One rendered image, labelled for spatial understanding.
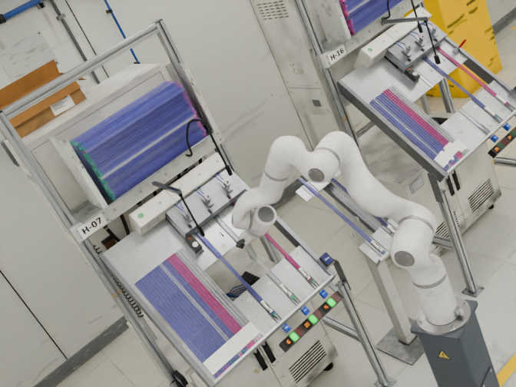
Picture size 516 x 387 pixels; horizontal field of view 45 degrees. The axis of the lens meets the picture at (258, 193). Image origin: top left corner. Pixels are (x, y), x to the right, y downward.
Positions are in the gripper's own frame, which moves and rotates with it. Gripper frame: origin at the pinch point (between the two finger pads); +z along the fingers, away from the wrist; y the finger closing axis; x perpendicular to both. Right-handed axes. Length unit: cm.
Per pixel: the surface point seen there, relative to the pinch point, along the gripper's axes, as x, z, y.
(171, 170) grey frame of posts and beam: -44.0, 6.0, 4.4
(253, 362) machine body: 42, 48, 20
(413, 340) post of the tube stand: 87, 52, -51
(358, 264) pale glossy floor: 45, 112, -84
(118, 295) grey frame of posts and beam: -19, 29, 51
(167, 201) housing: -35.0, 9.1, 13.8
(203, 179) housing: -33.6, 8.8, -5.1
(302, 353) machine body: 55, 58, -3
